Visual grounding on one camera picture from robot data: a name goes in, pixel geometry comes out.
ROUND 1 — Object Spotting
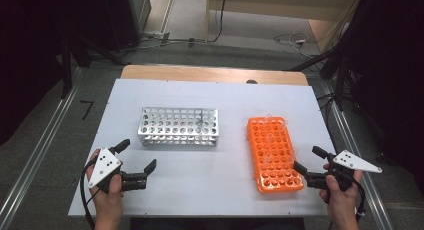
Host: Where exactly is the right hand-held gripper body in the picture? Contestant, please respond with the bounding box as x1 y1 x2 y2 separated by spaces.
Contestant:
304 149 383 193

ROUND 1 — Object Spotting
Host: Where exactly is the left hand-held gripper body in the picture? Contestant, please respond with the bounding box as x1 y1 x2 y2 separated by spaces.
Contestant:
87 146 148 195

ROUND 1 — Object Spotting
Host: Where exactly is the orange plastic test tube rack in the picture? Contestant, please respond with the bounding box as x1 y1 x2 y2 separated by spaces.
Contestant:
246 115 305 194

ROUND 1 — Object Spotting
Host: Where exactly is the silver metal test tube rack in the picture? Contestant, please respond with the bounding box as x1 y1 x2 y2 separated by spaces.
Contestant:
137 106 220 148

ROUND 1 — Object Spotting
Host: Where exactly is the person's left hand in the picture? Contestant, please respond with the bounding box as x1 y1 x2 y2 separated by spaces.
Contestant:
87 149 126 215

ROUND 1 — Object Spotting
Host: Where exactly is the person's right hand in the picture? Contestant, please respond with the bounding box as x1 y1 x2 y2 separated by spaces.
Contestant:
319 163 364 221

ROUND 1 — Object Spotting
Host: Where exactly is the white table board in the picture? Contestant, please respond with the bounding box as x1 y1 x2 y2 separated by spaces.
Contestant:
68 78 359 218

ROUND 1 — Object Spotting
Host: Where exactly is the black metal stand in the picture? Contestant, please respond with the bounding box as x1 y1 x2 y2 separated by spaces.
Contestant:
59 31 129 99
286 39 354 112

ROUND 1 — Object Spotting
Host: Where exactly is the black curtain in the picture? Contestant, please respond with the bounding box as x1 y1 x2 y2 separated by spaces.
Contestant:
0 0 108 146
346 0 424 178

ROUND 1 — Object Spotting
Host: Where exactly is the wooden table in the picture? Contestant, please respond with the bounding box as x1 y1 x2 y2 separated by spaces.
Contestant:
119 64 309 87

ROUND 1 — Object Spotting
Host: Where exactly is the black cabinet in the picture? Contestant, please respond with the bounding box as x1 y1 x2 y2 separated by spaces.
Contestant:
103 0 152 51

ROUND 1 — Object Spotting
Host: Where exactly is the beige wooden furniture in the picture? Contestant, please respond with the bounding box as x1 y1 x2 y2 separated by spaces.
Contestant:
204 0 364 54

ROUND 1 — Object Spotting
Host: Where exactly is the aluminium floor rail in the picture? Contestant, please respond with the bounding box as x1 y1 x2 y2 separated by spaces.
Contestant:
0 66 84 230
319 79 394 230

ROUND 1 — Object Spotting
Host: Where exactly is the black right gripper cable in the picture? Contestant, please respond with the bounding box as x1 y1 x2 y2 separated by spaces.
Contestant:
353 176 367 224

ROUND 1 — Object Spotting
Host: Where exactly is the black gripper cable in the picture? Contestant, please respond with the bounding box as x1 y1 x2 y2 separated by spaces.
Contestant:
353 176 367 224
79 158 101 230

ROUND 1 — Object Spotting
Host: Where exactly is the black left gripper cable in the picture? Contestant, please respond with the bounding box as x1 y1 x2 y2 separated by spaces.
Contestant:
79 158 101 230

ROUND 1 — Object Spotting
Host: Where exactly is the grey floor cable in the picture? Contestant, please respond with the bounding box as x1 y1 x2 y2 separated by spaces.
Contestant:
116 37 208 54

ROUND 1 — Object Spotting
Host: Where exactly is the white floor cable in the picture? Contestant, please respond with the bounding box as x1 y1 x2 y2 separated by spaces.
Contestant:
273 31 321 58

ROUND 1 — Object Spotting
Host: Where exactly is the black floor cable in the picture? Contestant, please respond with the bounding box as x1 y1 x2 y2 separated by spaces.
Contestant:
208 0 229 44

